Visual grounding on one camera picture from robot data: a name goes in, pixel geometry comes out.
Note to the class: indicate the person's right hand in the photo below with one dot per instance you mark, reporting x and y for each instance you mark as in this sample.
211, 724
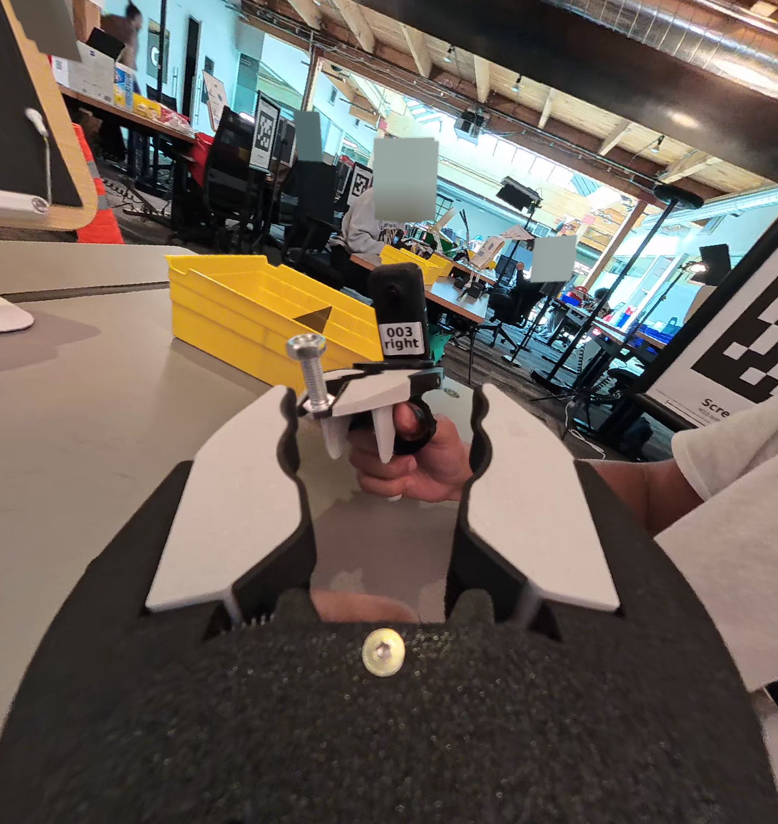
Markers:
421, 476

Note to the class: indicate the wooden background table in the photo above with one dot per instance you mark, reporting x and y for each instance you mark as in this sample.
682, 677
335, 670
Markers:
466, 302

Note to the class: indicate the framed marker poster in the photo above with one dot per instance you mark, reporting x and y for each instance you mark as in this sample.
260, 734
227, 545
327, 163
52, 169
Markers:
749, 360

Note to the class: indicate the grey desk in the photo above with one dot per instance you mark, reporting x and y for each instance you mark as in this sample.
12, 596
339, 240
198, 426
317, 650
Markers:
105, 418

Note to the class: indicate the yellow plastic bin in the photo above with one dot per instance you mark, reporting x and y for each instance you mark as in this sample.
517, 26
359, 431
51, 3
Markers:
440, 267
234, 309

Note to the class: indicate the small marker sign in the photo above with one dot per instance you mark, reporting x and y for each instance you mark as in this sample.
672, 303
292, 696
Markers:
265, 129
361, 186

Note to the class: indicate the silver bolt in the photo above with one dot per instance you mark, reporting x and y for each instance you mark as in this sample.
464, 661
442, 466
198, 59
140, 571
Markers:
313, 376

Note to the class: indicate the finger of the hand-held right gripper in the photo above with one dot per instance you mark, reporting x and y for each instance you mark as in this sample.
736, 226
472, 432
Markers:
336, 434
369, 396

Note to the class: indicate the silver hex nut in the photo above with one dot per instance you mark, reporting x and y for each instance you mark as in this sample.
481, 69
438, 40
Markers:
321, 407

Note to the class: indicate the black studio light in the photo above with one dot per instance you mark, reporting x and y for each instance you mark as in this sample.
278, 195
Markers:
517, 193
714, 261

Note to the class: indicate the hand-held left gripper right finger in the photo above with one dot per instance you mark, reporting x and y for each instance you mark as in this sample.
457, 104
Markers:
537, 515

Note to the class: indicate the white cardboard box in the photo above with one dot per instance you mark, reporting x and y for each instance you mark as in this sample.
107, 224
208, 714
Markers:
83, 80

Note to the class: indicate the person's white shirt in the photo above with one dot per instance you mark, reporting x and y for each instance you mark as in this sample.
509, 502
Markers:
743, 547

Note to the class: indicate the black light stand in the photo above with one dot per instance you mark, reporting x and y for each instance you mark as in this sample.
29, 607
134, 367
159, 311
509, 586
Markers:
675, 193

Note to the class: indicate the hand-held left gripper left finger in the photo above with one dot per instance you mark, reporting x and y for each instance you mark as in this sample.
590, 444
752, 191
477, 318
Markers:
234, 508

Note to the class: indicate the orange traffic cone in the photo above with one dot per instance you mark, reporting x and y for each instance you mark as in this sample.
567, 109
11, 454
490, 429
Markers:
102, 219

